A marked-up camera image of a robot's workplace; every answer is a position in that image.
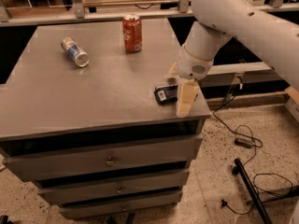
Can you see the bottom grey drawer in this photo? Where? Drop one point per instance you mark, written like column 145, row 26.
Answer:
column 121, row 205

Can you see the dark blue rxbar wrapper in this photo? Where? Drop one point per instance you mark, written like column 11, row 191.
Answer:
column 166, row 94

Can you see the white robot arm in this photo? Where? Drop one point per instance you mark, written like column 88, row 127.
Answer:
column 273, row 40

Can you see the middle grey drawer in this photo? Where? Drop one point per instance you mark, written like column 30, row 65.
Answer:
column 114, row 187

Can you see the grey drawer cabinet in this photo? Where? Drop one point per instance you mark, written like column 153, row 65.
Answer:
column 50, row 104

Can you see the red coke can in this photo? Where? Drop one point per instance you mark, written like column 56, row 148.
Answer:
column 132, row 32

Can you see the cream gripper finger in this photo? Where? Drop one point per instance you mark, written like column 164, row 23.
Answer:
column 172, row 72
column 187, row 92

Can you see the grey drawer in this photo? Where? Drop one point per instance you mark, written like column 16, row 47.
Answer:
column 89, row 160
column 114, row 187
column 121, row 205

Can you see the black stand leg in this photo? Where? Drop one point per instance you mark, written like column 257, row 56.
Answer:
column 239, row 169

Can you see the top grey drawer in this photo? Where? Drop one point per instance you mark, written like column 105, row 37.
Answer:
column 89, row 160

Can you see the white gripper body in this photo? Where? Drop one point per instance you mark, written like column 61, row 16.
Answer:
column 191, row 66

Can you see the silver blue can lying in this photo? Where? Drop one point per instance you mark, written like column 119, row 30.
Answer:
column 75, row 52

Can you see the grey metal railing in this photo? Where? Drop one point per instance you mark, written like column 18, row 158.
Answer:
column 86, row 11

